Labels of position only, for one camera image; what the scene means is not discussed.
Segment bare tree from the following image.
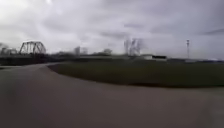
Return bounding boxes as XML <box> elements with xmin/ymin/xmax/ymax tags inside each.
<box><xmin>123</xmin><ymin>37</ymin><xmax>145</xmax><ymax>57</ymax></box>

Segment green grass field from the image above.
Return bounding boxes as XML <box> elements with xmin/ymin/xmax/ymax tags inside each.
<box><xmin>47</xmin><ymin>59</ymin><xmax>224</xmax><ymax>89</ymax></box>

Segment low white building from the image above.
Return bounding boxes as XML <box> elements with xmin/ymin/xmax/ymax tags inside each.
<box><xmin>139</xmin><ymin>54</ymin><xmax>168</xmax><ymax>62</ymax></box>

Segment grey concrete path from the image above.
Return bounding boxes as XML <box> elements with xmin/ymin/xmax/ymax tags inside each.
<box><xmin>0</xmin><ymin>63</ymin><xmax>224</xmax><ymax>128</ymax></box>

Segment tall light pole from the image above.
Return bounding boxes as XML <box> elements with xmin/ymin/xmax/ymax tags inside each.
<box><xmin>185</xmin><ymin>38</ymin><xmax>191</xmax><ymax>60</ymax></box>

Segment steel truss bridge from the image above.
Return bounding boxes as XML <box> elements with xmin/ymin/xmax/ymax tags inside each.
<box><xmin>18</xmin><ymin>40</ymin><xmax>48</xmax><ymax>55</ymax></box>

